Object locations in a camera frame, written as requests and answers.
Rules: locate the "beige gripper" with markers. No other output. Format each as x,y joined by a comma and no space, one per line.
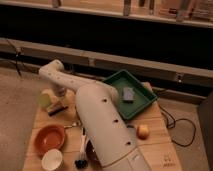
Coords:
59,91

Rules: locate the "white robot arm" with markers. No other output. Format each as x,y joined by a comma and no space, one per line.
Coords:
95,104

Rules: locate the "green plastic tray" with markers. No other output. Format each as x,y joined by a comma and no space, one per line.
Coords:
134,97

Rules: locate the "light green cup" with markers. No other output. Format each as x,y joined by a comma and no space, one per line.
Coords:
44,100

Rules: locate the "metal spoon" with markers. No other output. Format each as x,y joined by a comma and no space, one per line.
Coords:
74,124

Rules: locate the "orange bowl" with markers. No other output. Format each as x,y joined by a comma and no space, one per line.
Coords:
49,137

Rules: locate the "blue-grey sponge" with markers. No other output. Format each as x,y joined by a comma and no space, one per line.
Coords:
128,94

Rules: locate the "white cup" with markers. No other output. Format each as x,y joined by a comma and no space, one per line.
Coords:
52,160

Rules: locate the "dark purple bowl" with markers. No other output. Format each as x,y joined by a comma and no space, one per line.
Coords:
90,152

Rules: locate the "yellow-red apple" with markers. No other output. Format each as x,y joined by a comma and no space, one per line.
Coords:
142,132

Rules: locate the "grey metal rail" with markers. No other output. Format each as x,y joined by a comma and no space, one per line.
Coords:
159,70

